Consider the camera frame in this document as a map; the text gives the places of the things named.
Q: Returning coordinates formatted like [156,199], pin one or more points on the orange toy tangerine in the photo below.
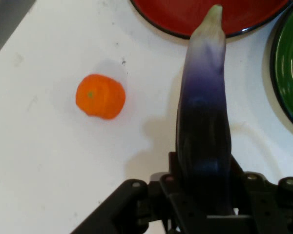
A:
[100,97]

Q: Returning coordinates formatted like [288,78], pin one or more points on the dark green plate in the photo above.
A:
[290,68]

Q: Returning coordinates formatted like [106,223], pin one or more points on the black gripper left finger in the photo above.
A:
[127,207]

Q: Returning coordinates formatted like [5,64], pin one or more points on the red plate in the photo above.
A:
[175,14]

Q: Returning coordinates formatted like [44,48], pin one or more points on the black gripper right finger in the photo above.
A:
[271,207]

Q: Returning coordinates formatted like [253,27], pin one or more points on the purple toy eggplant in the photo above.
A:
[205,109]

